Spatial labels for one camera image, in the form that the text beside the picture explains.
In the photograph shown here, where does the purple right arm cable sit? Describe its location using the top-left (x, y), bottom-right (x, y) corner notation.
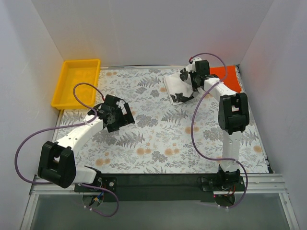
top-left (188, 52), bottom-right (248, 210)

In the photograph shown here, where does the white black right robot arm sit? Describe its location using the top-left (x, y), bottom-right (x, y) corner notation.
top-left (180, 58), bottom-right (249, 191)

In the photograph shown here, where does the yellow plastic tray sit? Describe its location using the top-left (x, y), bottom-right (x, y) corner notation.
top-left (51, 59), bottom-right (100, 110)

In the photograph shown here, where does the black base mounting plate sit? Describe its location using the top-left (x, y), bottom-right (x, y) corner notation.
top-left (74, 173), bottom-right (246, 204)

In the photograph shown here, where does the aluminium frame rail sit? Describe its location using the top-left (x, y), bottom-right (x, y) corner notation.
top-left (21, 173), bottom-right (299, 230)

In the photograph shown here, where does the folded orange t-shirt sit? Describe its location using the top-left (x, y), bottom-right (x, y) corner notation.
top-left (210, 66), bottom-right (241, 93)

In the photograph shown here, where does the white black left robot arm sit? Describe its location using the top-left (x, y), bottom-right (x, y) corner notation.
top-left (38, 95), bottom-right (135, 192)

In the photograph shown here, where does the white t-shirt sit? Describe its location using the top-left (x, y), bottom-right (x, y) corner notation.
top-left (164, 72), bottom-right (199, 106)

